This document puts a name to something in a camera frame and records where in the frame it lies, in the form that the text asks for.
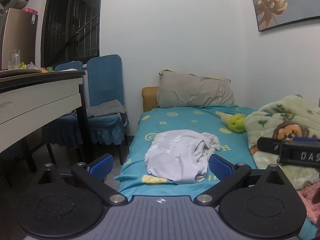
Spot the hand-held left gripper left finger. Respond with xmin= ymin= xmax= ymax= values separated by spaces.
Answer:
xmin=27 ymin=154 xmax=128 ymax=207

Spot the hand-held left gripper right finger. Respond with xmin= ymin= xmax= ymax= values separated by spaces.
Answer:
xmin=194 ymin=154 xmax=293 ymax=208

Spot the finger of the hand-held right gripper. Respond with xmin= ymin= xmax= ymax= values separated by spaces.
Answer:
xmin=291 ymin=136 xmax=319 ymax=142
xmin=257 ymin=137 xmax=284 ymax=154

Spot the white shirt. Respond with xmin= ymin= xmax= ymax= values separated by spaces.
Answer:
xmin=144 ymin=129 xmax=221 ymax=185

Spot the printed fleece blanket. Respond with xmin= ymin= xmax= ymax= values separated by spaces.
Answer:
xmin=244 ymin=95 xmax=320 ymax=190

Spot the green plush toy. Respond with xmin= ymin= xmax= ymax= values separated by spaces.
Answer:
xmin=220 ymin=114 xmax=247 ymax=133

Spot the pink cloth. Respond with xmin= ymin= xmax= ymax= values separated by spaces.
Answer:
xmin=297 ymin=187 xmax=320 ymax=222

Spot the low blue covered chair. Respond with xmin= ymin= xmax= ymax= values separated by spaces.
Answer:
xmin=41 ymin=60 xmax=87 ymax=165

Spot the grey folded cloth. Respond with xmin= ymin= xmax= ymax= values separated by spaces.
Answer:
xmin=86 ymin=99 xmax=127 ymax=118

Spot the grey pillow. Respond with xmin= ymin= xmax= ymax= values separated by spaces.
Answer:
xmin=157 ymin=70 xmax=235 ymax=108

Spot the yellow headboard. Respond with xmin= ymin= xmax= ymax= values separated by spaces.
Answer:
xmin=142 ymin=87 xmax=160 ymax=112

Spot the tall blue covered chair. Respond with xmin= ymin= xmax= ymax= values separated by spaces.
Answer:
xmin=86 ymin=54 xmax=129 ymax=165

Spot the white desk with drawer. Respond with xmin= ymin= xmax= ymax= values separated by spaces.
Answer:
xmin=0 ymin=70 xmax=88 ymax=188

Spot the clear glass cup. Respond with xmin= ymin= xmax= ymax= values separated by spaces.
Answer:
xmin=9 ymin=49 xmax=22 ymax=70

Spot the dark barred window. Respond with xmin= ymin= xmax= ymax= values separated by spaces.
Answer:
xmin=41 ymin=0 xmax=104 ymax=67

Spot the silver refrigerator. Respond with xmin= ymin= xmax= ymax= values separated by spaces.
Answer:
xmin=0 ymin=7 xmax=38 ymax=70

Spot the leaf wall painting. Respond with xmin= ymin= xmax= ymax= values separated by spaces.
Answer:
xmin=247 ymin=0 xmax=320 ymax=32

